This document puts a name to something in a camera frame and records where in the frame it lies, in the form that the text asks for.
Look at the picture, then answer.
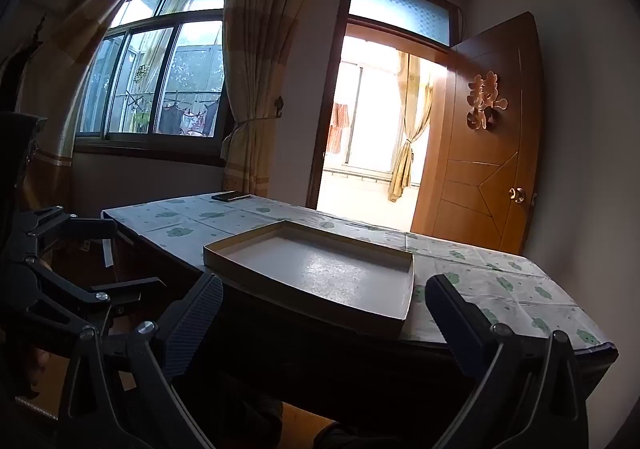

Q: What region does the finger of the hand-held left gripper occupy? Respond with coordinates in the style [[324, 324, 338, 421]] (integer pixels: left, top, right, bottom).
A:
[[15, 206, 118, 250], [25, 256, 167, 325]]

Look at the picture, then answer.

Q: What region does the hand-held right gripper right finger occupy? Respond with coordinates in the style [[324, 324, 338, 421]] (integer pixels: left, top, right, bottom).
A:
[[425, 274, 591, 449]]

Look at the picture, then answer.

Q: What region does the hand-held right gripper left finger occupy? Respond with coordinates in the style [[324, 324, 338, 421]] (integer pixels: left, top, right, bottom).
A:
[[57, 273, 224, 449]]

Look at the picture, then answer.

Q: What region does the shallow cardboard box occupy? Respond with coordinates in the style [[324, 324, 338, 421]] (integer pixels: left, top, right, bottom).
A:
[[202, 219, 416, 339]]

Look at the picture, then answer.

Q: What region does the wooden desk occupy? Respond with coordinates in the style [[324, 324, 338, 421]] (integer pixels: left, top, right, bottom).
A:
[[107, 216, 618, 430]]

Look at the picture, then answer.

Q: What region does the yellow checked curtain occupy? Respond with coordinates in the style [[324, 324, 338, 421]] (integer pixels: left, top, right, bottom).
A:
[[220, 0, 326, 202], [15, 0, 166, 215]]

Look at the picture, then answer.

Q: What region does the dark hanging tank top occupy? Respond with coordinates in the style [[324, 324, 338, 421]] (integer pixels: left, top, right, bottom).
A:
[[159, 102, 183, 135]]

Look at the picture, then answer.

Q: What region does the wooden door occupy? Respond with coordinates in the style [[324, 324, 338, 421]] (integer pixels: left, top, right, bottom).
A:
[[411, 12, 546, 255]]

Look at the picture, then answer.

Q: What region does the green cloud print tablecloth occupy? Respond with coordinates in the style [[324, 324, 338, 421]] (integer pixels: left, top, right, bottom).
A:
[[101, 193, 618, 357]]

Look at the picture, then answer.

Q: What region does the patterned hanging garment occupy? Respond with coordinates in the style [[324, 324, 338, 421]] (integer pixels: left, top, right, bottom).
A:
[[181, 109, 207, 137]]

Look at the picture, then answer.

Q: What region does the dark hanging garment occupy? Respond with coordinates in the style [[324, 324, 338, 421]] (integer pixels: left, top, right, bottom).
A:
[[205, 99, 221, 137]]

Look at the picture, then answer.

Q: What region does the sliding glass window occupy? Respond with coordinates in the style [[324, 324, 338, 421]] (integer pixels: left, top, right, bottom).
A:
[[75, 0, 231, 150]]

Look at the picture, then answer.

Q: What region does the yellow balcony curtain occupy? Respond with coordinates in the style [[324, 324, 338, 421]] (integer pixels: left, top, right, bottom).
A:
[[387, 49, 433, 202]]

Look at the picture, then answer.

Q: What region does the paper cut door ornament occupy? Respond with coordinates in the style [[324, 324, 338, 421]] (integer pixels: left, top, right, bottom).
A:
[[466, 72, 509, 132]]

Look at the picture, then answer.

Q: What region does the red hanging towel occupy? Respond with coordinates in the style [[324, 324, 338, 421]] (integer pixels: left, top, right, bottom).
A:
[[328, 102, 349, 155]]

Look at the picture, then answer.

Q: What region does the frosted transom window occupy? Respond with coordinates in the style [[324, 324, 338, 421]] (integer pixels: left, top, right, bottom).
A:
[[348, 0, 458, 47]]

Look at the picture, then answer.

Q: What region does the wooden door frame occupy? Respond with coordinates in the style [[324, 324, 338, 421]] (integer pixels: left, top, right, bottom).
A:
[[306, 0, 463, 210]]

